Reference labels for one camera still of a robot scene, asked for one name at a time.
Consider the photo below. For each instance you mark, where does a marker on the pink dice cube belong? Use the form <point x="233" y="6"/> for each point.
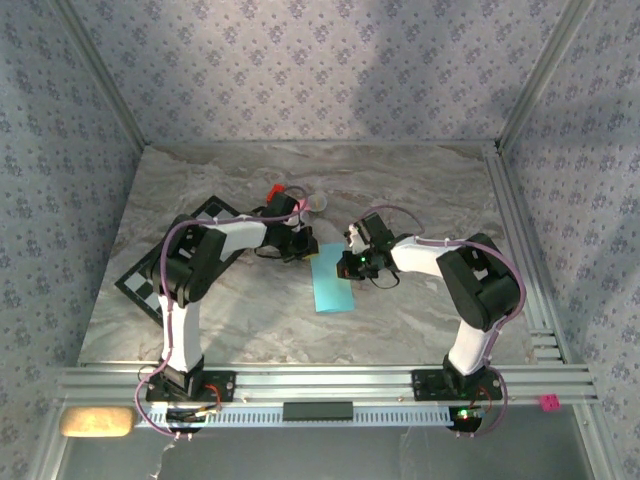
<point x="550" y="403"/>

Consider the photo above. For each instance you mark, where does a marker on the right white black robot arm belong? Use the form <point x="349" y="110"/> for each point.
<point x="420" y="257"/>

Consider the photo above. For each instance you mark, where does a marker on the wide aluminium mounting rail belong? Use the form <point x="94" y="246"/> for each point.
<point x="320" y="382"/>

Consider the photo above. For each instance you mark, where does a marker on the aluminium frame leg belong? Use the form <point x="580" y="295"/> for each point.
<point x="597" y="450"/>
<point x="50" y="455"/>

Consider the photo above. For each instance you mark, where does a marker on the black white checkerboard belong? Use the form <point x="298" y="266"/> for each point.
<point x="137" y="287"/>

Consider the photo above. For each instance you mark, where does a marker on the red block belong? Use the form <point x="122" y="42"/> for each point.
<point x="275" y="190"/>

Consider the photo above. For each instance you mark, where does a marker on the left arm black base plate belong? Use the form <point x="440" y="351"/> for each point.
<point x="225" y="386"/>

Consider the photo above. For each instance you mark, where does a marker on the light blue cloth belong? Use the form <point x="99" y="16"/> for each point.
<point x="332" y="295"/>

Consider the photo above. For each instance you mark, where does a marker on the black controller board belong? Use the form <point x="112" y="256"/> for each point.
<point x="465" y="422"/>
<point x="182" y="416"/>

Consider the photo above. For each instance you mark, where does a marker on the pink toy microphone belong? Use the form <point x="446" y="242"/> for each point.
<point x="318" y="202"/>

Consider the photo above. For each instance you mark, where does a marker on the beige sponge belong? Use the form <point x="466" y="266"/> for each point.
<point x="97" y="421"/>

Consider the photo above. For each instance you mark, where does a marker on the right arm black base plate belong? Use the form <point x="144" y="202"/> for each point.
<point x="430" y="385"/>

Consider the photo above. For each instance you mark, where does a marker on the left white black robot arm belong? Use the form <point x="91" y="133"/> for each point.
<point x="240" y="235"/>

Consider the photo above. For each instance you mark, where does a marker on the black rectangular box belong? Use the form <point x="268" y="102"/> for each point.
<point x="317" y="411"/>

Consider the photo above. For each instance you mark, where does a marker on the aluminium side rail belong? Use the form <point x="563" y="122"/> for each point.
<point x="522" y="240"/>

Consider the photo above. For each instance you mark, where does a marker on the aluminium frame post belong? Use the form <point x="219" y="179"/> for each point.
<point x="545" y="75"/>
<point x="103" y="75"/>

